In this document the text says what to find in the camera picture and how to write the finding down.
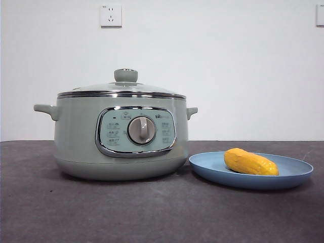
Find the glass lid with green knob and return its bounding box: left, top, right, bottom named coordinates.
left=57, top=68, right=187, bottom=99

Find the yellow corn cob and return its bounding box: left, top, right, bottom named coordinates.
left=223, top=148, right=279, bottom=176

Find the light blue round plate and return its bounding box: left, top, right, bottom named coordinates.
left=189, top=151, right=314, bottom=190

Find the pale green electric steamer pot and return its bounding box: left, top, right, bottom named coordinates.
left=33, top=97, right=198, bottom=181

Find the white wall power socket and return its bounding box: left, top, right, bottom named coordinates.
left=100, top=4, right=123, bottom=28

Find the white wall switch plate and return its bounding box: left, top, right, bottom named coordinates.
left=315, top=4, right=324, bottom=27

